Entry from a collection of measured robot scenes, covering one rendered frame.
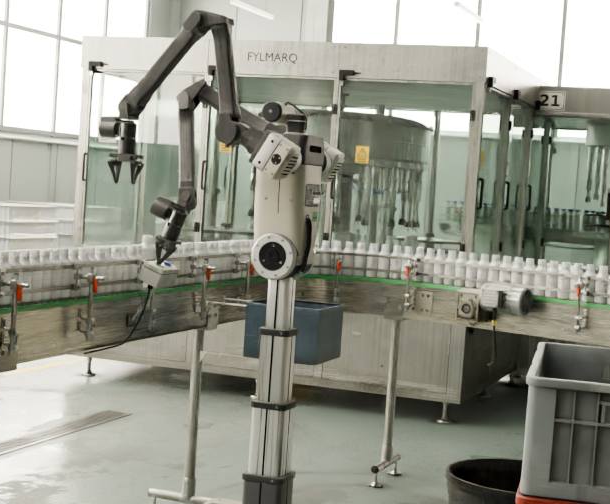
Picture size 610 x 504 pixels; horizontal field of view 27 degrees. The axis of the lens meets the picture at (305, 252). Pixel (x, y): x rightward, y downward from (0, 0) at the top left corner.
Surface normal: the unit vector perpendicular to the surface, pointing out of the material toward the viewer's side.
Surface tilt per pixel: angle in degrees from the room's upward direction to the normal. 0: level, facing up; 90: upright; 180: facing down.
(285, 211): 101
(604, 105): 90
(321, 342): 90
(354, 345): 90
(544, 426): 90
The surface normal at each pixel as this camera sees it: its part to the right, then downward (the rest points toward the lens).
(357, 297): 0.07, 0.04
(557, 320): -0.62, 0.00
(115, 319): 0.94, 0.08
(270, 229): -0.35, 0.21
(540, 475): -0.22, 0.04
